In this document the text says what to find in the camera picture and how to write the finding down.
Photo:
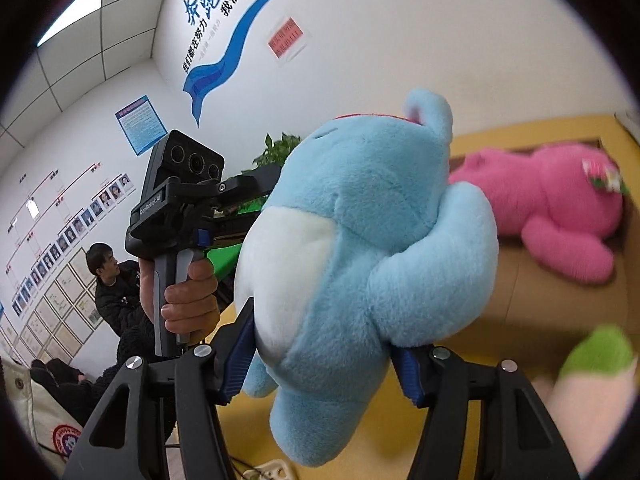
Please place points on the white jacket with red badge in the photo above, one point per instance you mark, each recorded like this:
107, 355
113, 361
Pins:
45, 410

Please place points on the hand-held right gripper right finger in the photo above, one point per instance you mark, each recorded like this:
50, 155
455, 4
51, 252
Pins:
407, 375

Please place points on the ceiling light panel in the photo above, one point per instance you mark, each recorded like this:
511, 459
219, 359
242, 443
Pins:
72, 10

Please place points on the pale pink green-topped plush toy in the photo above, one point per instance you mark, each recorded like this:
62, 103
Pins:
590, 400

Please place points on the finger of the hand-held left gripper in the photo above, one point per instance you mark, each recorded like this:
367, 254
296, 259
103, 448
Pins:
235, 220
250, 180

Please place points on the blue wave wall decal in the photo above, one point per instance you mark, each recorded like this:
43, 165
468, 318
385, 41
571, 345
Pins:
215, 72

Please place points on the blue notice poster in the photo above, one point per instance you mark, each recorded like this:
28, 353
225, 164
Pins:
140, 122

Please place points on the magenta plush toy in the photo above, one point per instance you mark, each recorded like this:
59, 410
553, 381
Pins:
550, 200

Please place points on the person's left hand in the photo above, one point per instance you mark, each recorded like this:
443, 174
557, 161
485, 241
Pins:
192, 305

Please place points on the light blue plush toy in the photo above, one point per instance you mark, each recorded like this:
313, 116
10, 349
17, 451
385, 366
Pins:
360, 240

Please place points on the wall photo chart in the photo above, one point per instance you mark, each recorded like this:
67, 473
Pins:
65, 240

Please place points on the red notice sheet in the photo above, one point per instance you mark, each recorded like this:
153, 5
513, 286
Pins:
287, 40

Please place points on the brown cardboard box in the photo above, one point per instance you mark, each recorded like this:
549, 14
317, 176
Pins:
540, 300

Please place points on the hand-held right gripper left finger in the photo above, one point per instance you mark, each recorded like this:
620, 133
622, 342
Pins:
240, 355

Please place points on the white power strip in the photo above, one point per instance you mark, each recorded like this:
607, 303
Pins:
272, 472

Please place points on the green board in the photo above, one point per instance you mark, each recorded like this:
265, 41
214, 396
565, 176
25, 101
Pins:
222, 260

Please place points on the green potted plant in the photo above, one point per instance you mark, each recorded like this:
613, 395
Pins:
280, 147

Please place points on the framed wall certificates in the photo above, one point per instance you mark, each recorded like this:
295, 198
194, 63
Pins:
55, 305

